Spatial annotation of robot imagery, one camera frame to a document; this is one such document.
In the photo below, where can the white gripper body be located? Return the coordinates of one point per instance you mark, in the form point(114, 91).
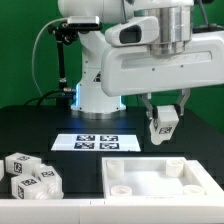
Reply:
point(133, 70)

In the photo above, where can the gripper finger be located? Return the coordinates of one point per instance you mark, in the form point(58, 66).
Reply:
point(151, 111)
point(181, 101)

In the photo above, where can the white square tabletop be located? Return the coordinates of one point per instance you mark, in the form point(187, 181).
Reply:
point(155, 177)

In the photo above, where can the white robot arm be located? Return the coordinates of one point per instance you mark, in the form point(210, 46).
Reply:
point(175, 31)

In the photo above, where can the white sheet with tags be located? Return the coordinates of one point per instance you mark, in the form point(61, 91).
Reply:
point(95, 142)

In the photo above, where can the white obstacle fence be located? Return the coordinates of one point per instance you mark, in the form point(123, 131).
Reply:
point(186, 209)

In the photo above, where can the white part at left edge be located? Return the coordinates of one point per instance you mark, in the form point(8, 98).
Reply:
point(1, 169)

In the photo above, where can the grey camera on mount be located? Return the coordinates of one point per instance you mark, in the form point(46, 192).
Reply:
point(84, 23)

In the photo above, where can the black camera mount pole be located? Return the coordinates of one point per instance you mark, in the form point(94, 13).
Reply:
point(64, 36)

